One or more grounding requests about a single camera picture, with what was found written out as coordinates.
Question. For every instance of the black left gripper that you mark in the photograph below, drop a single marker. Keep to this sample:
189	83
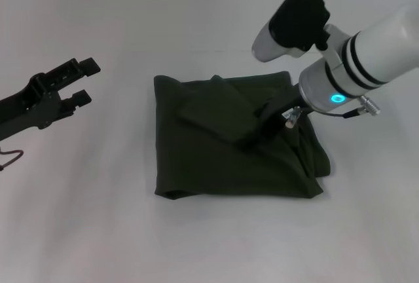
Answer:
29	109

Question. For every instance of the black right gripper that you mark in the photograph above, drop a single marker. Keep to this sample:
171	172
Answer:
281	112

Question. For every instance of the dark green FREE! t-shirt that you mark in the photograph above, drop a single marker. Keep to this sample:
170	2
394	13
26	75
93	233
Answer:
212	158

